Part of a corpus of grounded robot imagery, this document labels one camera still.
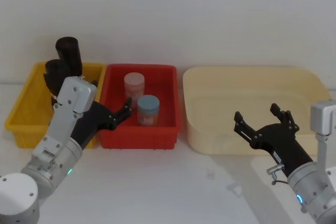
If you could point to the jar with pink lid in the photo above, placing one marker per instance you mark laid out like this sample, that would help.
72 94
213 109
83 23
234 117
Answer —
134 85

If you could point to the jar with blue lid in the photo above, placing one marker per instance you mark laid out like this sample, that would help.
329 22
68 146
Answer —
148 111

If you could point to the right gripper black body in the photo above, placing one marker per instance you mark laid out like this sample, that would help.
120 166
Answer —
281 142

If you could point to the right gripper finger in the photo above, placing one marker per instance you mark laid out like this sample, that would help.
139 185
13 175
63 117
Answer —
244 128
287 119

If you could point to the red plastic bin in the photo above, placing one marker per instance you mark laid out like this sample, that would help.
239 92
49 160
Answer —
165 119

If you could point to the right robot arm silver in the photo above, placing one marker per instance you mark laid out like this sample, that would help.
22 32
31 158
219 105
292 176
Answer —
315 182

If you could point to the tall black cylinder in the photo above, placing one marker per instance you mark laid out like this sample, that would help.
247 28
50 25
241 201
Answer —
69 53

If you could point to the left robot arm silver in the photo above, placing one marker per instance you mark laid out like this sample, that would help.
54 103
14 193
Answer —
71 98

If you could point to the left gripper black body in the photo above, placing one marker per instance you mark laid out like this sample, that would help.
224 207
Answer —
92 121

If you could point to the cream oval plastic tub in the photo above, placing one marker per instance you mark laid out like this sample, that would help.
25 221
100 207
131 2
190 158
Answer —
210 113

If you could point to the short black cylinder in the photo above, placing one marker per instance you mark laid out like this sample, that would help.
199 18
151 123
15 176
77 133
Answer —
56 77

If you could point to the yellow plastic bin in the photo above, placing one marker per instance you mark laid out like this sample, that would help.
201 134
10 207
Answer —
29 108

